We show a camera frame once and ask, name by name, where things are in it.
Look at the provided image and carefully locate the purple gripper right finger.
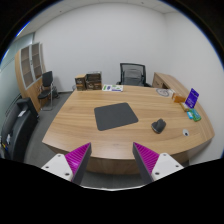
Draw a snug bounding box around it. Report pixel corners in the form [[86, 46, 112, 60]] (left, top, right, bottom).
[[132, 142, 183, 183]]

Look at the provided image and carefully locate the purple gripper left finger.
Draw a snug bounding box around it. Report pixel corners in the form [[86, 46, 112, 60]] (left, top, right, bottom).
[[42, 143, 92, 185]]

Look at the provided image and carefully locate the black computer mouse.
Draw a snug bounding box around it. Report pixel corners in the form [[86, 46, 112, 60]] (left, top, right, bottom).
[[151, 119, 166, 134]]

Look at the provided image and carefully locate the dark grey mouse pad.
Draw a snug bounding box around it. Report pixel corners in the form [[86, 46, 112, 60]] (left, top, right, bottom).
[[94, 103, 138, 131]]

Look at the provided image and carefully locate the wooden office desk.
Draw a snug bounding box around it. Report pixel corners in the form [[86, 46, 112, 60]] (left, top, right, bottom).
[[43, 86, 214, 174]]

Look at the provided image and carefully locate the green packet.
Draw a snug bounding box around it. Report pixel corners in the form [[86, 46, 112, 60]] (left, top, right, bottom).
[[189, 108, 201, 121]]

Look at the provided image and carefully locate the orange small box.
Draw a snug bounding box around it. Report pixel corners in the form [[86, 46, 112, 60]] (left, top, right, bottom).
[[172, 93, 186, 103]]

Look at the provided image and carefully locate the round grey coaster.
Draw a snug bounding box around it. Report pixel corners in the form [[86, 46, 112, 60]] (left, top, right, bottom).
[[156, 88, 171, 97]]

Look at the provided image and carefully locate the purple standing sign card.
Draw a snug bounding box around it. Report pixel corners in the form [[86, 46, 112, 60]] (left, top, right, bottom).
[[185, 89, 199, 109]]

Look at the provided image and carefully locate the black visitor chair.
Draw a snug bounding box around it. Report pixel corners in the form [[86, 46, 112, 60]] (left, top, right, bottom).
[[38, 71, 56, 105]]

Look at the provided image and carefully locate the green purple paper sheet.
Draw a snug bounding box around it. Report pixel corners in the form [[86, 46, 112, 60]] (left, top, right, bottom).
[[102, 84, 123, 92]]

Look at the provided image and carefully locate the small brown cardboard box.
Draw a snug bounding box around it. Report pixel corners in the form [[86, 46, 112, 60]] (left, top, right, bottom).
[[75, 74, 86, 91]]

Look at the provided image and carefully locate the wooden side cabinet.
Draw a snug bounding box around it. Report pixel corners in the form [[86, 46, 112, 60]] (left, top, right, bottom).
[[152, 72, 189, 97]]

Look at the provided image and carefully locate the large dark cardboard box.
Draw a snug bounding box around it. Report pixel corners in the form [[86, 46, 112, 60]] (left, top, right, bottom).
[[86, 72, 102, 90]]

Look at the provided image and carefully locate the black mesh office chair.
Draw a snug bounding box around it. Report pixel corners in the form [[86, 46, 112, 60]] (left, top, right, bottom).
[[117, 63, 150, 87]]

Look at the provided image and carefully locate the wooden glass-door cabinet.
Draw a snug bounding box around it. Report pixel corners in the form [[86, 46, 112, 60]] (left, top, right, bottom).
[[15, 43, 46, 112]]

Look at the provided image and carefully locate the desk cable grommet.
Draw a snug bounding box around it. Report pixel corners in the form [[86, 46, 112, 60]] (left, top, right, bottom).
[[182, 129, 189, 136]]

